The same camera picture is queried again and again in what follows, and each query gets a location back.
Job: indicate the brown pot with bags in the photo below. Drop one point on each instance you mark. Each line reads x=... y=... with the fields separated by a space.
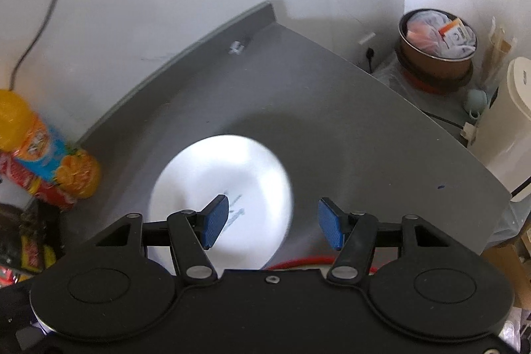
x=436 y=50

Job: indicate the orange juice bottle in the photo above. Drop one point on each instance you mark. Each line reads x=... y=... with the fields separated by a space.
x=41 y=150

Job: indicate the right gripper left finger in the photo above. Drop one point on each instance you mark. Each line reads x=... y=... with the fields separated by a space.
x=191 y=234

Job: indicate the red drink can upper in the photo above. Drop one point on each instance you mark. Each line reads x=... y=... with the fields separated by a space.
x=35 y=185

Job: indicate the cardboard box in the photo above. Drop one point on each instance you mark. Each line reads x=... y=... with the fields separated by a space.
x=512 y=258

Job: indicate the white electric cooker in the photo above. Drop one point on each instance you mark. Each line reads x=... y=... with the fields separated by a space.
x=501 y=141

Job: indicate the dark soy sauce bottle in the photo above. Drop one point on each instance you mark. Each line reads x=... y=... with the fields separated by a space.
x=31 y=238

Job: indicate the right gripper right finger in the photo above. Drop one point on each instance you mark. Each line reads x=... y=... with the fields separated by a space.
x=353 y=235

